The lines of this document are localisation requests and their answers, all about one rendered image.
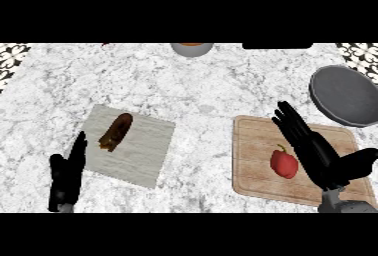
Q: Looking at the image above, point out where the brown vegetable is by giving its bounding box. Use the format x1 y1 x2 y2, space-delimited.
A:
98 112 135 153

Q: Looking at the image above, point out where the grey pan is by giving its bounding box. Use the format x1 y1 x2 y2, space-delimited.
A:
307 64 378 129

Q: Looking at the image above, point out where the grey placemat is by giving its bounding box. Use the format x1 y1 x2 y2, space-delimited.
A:
79 103 177 190

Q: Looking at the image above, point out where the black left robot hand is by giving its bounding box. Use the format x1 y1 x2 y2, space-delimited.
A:
48 130 90 213

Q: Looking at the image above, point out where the black appliance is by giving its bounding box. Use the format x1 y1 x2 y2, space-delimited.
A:
241 42 315 51

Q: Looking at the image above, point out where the grey bowl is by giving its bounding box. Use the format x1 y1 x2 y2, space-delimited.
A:
170 42 216 58

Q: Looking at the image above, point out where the wooden cutting board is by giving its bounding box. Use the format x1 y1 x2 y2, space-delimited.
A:
231 114 378 208

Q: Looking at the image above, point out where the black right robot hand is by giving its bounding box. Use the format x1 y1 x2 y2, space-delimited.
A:
271 100 378 192

